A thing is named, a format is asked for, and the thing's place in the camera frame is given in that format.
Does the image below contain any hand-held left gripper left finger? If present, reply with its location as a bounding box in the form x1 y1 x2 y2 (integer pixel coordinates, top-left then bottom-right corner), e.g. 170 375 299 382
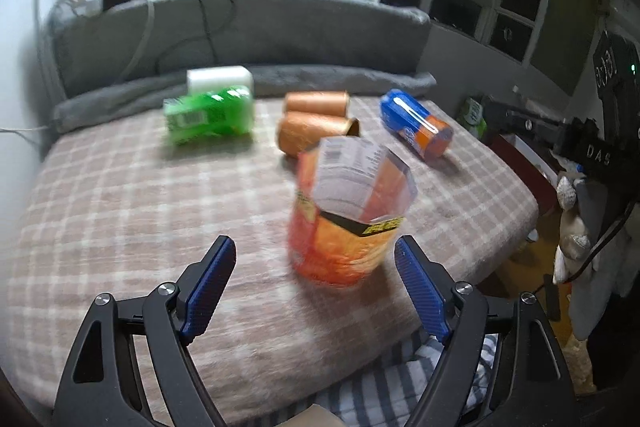
52 235 237 427

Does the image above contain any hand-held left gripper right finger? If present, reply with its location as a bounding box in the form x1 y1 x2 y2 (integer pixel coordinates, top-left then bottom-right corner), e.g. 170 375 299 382
394 235 580 427

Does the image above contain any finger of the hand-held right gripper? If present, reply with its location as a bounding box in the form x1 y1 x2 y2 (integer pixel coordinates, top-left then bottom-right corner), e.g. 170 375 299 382
481 100 571 144

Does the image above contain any orange noodle cup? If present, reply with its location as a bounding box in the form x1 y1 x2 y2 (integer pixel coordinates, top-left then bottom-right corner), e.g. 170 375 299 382
287 136 418 288

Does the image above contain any orange paper cup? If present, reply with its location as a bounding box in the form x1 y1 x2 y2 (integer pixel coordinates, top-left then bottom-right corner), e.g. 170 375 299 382
284 90 350 116
276 111 361 156

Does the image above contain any green and white pack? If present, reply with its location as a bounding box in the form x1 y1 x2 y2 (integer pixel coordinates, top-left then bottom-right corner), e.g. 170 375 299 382
459 96 488 138

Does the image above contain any striped cloth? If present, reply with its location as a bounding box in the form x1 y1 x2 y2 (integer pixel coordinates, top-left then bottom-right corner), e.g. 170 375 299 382
260 331 502 427

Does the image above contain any checked beige blanket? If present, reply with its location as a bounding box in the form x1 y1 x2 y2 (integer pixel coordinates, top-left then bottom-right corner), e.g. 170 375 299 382
6 94 540 425

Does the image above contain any grey plush cloth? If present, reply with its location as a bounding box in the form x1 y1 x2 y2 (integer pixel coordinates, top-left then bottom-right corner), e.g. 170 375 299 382
552 172 632 342

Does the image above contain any white box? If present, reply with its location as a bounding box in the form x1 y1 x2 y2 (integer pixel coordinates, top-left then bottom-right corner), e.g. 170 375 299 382
187 65 254 98

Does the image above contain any grey folded blanket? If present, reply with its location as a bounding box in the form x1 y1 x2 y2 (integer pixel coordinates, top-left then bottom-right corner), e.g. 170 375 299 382
52 64 438 134

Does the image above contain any grey padded headboard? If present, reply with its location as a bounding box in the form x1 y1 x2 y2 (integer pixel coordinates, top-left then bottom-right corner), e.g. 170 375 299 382
42 0 432 100

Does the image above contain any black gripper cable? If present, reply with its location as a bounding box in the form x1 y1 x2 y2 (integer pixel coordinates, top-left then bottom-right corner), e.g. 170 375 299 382
543 202 632 322

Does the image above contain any grey cable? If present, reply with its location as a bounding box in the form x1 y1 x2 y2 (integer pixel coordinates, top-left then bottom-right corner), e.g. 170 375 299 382
117 0 157 82

